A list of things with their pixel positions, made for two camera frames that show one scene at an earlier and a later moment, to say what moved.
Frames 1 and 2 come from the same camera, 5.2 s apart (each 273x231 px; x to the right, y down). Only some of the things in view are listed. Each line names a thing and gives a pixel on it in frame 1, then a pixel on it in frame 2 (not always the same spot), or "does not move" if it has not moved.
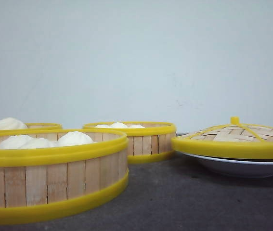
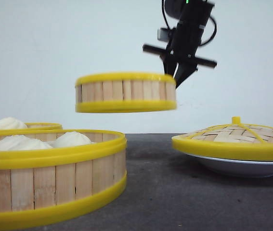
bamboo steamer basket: [155, 142] → [125, 93]
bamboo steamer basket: [36, 126] does not move
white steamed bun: [6, 123] does not move
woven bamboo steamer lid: [236, 140] does not move
